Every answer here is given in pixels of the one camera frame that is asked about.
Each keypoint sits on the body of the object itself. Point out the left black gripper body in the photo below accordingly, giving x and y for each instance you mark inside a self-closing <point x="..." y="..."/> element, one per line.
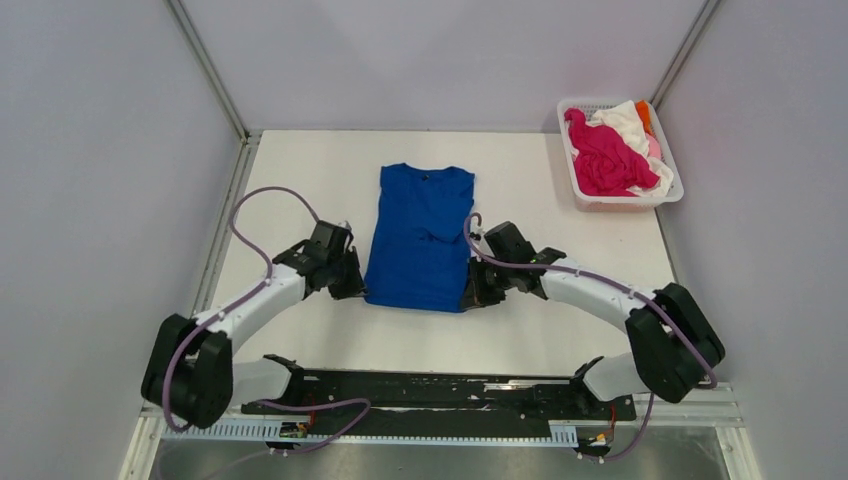
<point x="332" y="262"/>

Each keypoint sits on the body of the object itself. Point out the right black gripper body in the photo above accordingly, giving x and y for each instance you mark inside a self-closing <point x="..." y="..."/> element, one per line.
<point x="504" y="280"/>

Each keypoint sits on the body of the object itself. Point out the blue graphic t-shirt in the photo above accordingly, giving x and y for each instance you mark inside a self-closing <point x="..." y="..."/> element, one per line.
<point x="418" y="257"/>

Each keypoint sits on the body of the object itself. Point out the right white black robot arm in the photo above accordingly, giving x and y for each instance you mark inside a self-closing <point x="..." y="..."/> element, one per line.
<point x="673" y="347"/>

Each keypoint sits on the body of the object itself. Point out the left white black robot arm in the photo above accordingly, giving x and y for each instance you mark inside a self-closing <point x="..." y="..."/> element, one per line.
<point x="191" y="371"/>

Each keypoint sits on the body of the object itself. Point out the white plastic laundry basket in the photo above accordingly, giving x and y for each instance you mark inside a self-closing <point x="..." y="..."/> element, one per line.
<point x="606" y="204"/>

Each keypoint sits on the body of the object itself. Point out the magenta t-shirt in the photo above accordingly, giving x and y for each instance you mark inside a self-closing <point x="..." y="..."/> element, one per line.
<point x="605" y="165"/>

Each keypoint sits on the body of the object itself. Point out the white t-shirt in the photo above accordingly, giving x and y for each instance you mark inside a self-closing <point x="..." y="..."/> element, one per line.
<point x="624" y="119"/>

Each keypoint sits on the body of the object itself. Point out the pink t-shirt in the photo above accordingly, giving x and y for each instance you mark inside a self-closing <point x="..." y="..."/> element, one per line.
<point x="654" y="147"/>

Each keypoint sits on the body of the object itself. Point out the orange t-shirt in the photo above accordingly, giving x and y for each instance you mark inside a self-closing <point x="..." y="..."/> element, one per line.
<point x="643" y="109"/>

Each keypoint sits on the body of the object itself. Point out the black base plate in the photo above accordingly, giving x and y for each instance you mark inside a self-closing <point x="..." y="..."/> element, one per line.
<point x="415" y="403"/>

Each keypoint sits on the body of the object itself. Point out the white slotted cable duct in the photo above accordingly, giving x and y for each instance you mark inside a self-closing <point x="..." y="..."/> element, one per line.
<point x="271" y="430"/>

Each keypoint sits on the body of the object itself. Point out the aluminium frame rail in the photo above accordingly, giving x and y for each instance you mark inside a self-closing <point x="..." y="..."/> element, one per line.
<point x="702" y="437"/>

